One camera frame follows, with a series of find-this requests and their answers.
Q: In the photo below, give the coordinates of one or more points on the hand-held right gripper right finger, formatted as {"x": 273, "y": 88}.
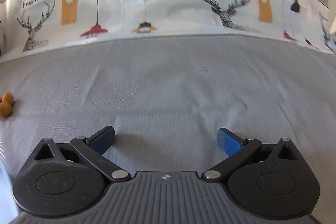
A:
{"x": 229, "y": 142}

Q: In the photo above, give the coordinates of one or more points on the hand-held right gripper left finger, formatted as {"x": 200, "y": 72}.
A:
{"x": 101, "y": 140}

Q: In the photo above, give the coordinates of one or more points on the tan round longan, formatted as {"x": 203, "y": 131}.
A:
{"x": 5, "y": 109}
{"x": 8, "y": 97}

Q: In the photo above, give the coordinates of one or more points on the grey printed bed sheet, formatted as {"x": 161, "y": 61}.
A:
{"x": 168, "y": 77}

